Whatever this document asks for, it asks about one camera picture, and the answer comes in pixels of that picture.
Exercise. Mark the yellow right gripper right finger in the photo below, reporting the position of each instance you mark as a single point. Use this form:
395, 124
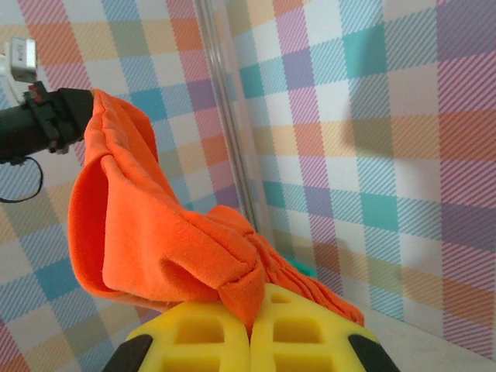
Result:
310, 341

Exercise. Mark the orange shorts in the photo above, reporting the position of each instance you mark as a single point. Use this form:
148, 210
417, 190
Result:
155, 232

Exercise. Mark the teal plastic basket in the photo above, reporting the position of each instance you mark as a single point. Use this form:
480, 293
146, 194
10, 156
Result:
304, 267

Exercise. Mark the white left wrist connector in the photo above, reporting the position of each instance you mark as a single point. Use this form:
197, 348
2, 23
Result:
21, 58

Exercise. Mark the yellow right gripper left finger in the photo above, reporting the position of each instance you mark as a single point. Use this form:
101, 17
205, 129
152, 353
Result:
193, 341

